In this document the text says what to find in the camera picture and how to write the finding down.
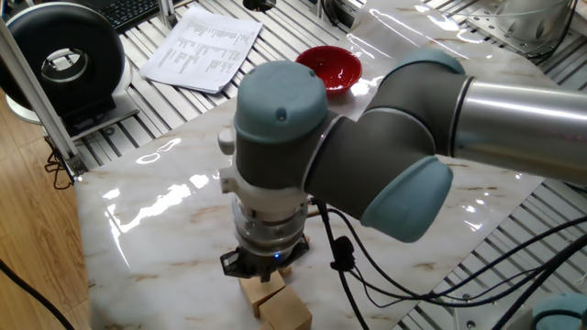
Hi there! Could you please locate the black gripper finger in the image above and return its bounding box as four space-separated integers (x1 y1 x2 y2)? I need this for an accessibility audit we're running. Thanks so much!
280 233 311 272
219 247 272 284

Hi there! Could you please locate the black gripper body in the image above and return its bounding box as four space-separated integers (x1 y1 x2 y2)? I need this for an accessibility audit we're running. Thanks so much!
236 241 300 279

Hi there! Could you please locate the white printed paper stack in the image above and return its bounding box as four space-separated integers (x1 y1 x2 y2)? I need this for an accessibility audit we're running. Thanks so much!
139 5 263 95

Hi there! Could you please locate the white marble pattern board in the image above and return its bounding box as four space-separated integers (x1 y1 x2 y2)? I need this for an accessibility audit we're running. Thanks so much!
74 0 580 330

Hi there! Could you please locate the red glossy bowl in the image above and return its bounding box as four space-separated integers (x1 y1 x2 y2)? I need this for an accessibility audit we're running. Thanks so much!
295 45 363 97

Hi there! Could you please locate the short metal upright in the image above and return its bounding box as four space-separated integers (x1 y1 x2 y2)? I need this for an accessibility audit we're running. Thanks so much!
158 0 179 29

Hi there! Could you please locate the black computer keyboard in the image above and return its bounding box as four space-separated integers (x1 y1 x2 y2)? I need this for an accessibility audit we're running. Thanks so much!
80 0 161 33

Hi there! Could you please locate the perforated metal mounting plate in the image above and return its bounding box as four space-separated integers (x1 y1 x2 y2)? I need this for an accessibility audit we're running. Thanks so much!
466 0 587 60

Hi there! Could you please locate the black gripper cable bundle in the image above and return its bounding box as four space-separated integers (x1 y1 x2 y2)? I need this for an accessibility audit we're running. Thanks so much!
307 196 587 330

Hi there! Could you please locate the white wrist mount housing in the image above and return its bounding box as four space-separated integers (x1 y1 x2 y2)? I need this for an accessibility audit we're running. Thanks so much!
216 126 309 217

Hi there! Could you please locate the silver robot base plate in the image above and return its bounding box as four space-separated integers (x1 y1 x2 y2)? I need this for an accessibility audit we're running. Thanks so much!
451 292 536 330

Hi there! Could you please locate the tangled black wire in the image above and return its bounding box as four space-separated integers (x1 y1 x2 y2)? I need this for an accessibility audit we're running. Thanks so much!
44 137 74 192

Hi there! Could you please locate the thick black floor cable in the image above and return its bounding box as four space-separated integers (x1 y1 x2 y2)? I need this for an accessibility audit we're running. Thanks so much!
0 258 77 330

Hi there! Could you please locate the black background cable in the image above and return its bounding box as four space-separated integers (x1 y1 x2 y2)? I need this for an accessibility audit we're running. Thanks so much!
319 0 345 28

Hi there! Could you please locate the aluminium frame post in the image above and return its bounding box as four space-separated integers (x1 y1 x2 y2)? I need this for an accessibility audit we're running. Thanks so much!
0 17 89 179

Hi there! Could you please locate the black ring device white base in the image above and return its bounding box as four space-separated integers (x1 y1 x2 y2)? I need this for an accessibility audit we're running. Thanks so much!
0 2 141 141

